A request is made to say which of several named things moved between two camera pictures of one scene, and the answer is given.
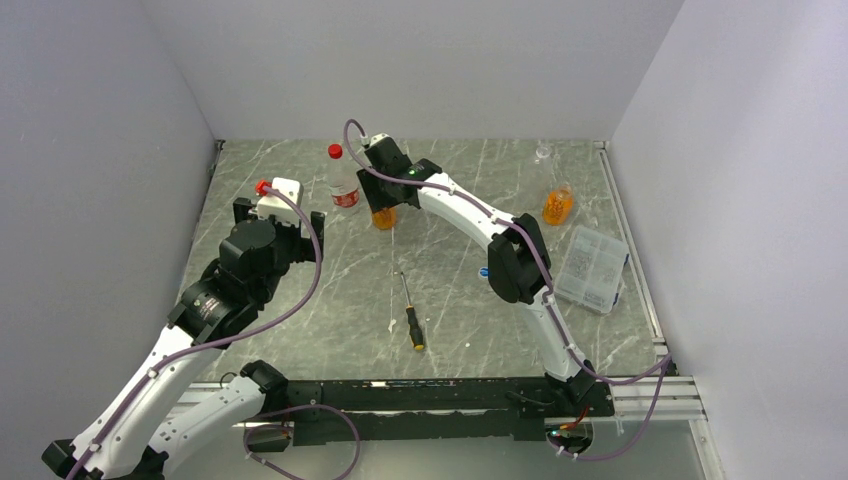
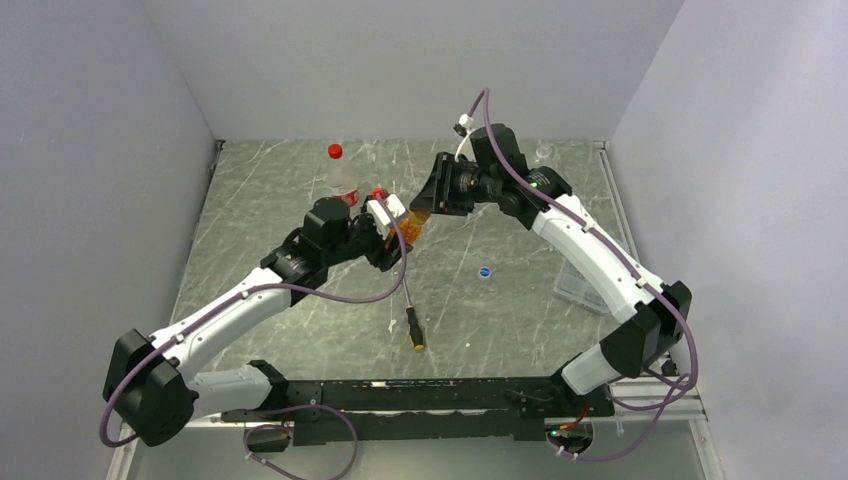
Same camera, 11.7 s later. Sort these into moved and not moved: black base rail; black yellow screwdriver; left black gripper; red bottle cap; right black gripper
Moved: right black gripper; left black gripper
Not moved: red bottle cap; black yellow screwdriver; black base rail
